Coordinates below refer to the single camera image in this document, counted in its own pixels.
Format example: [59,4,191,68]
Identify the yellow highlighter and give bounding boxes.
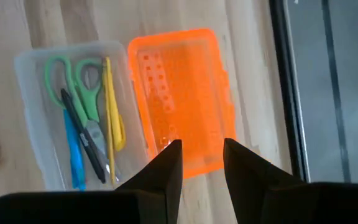
[103,56,127,152]

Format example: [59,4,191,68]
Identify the clear box with orange lid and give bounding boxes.
[13,28,237,192]

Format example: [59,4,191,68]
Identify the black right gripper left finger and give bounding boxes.
[0,139,183,224]

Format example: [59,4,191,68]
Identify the yellow pencil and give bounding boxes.
[103,57,117,187]

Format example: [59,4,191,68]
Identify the green handled scissors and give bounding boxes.
[44,55,120,183]

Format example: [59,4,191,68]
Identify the blue pen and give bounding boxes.
[62,108,86,191]

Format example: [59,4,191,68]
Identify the black aluminium table frame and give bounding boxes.
[268,0,311,184]

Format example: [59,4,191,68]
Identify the black pen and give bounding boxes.
[60,88,107,184]

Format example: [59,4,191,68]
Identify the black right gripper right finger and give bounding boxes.
[223,138,358,224]

